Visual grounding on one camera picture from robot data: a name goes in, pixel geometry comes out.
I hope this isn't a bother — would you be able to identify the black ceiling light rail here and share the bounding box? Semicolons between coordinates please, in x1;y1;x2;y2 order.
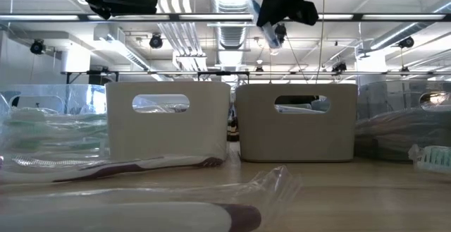
0;12;451;23

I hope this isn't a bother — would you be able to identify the silver ribbed ventilation duct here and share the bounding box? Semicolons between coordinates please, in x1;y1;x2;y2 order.
210;0;259;51

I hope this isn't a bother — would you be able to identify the thin hanging cable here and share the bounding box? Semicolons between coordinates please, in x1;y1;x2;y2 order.
319;0;326;82

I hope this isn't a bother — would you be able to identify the white rectangular air duct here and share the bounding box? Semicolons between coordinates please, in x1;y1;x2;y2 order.
93;25;152;71

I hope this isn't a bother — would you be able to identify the silver round duct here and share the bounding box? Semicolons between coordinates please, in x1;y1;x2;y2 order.
368;22;434;51

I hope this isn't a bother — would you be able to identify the person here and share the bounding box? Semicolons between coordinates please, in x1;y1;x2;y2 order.
227;111;240;142

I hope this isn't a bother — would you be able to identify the white plastic bin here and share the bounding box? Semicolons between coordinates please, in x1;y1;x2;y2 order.
104;80;232;161

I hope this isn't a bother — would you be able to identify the dark translucent plastic bin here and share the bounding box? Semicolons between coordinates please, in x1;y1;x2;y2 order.
354;80;451;161

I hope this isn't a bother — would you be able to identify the black background frame bar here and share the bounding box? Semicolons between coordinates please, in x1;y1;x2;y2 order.
60;70;451;77

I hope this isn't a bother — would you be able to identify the grey plastic bin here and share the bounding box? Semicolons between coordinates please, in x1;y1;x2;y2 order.
235;83;359;163

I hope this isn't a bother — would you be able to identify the clear plastic bin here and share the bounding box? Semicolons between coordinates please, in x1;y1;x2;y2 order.
0;83;109;162

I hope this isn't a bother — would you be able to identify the purple white toothbrush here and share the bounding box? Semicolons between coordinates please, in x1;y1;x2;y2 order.
0;154;226;184
0;164;302;232

